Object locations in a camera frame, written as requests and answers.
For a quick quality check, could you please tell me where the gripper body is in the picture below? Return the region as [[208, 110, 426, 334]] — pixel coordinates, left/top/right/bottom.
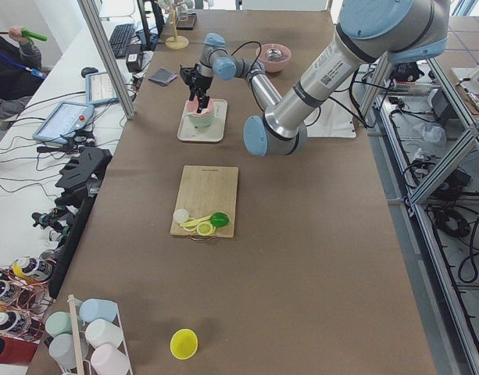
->
[[179, 64, 213, 94]]

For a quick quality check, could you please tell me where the small pink bowl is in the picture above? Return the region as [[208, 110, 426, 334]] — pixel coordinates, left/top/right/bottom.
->
[[184, 98, 214, 118]]

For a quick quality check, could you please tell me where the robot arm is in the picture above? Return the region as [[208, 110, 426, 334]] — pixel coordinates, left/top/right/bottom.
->
[[180, 33, 282, 113], [180, 0, 450, 156]]

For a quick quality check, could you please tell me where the green bowl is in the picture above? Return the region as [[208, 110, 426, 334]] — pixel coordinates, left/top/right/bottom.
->
[[188, 112, 215, 128]]

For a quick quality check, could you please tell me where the large pink ice bowl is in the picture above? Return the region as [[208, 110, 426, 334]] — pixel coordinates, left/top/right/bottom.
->
[[256, 43, 291, 73]]

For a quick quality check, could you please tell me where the grey folded cloth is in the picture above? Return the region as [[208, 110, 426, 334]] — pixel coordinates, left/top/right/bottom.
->
[[148, 67, 177, 87]]

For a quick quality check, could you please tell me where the cream rabbit tray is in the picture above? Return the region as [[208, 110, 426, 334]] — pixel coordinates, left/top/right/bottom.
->
[[177, 99, 228, 143]]

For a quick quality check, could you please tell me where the wooden cup tree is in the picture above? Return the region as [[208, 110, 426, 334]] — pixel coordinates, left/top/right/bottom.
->
[[165, 1, 189, 50]]

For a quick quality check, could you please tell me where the black keyboard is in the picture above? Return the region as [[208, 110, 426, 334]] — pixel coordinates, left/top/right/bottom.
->
[[109, 23, 135, 59]]

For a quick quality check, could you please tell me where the bamboo cutting board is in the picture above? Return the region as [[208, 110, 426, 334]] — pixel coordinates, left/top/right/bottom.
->
[[174, 165, 239, 238]]

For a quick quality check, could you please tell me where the blue teach pendant far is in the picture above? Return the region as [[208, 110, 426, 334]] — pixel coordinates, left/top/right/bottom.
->
[[85, 72, 118, 106]]

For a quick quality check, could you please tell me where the blue teach pendant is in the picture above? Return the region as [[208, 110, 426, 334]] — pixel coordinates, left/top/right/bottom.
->
[[32, 101, 95, 145], [85, 72, 118, 106]]

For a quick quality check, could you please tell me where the white onion piece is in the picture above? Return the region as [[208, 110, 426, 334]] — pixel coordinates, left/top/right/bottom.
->
[[173, 209, 190, 224]]

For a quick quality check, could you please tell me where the green lime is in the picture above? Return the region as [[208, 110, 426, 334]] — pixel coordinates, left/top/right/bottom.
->
[[209, 212, 230, 227]]

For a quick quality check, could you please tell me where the yellow plastic knife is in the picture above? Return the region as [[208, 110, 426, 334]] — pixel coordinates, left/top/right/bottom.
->
[[180, 215, 211, 231]]

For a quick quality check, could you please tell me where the blue teach pendant near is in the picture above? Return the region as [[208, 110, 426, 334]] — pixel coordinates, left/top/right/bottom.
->
[[32, 101, 95, 145]]

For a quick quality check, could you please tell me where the black tool holder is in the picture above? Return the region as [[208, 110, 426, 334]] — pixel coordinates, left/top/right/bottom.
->
[[55, 147, 113, 196]]

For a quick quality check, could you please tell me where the pastel cup rack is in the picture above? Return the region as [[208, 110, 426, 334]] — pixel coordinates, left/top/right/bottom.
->
[[45, 295, 134, 374]]

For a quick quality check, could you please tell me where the aluminium frame post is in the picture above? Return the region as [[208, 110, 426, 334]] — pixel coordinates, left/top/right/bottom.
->
[[77, 0, 135, 120]]

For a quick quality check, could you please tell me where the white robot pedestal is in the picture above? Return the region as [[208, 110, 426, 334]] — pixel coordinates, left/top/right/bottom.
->
[[304, 99, 356, 138]]

